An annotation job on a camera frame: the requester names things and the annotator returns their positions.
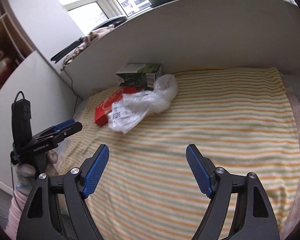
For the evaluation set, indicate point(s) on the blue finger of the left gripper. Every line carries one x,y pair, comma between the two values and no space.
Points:
63,125
68,131

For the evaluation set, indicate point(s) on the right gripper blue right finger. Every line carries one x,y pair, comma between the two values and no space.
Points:
202,169

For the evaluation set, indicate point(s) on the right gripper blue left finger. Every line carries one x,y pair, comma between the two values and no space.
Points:
92,169

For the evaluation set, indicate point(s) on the red medicine box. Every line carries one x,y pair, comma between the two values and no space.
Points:
103,108

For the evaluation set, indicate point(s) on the clear plastic bag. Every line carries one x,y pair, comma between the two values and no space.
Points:
133,108

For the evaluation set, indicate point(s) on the green milk carton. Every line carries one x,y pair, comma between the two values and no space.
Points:
139,74

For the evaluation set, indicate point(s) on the white cabinet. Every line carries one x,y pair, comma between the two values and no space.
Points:
50,28

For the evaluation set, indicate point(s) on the yellow striped towel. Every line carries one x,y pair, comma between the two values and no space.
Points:
195,139

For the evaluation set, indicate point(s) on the red ceramic vase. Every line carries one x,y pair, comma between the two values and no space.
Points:
6,67

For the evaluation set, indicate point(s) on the beige folded cloth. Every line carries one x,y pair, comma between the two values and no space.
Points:
88,40

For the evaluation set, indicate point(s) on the black flat device on sill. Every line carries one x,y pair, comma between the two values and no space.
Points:
116,21

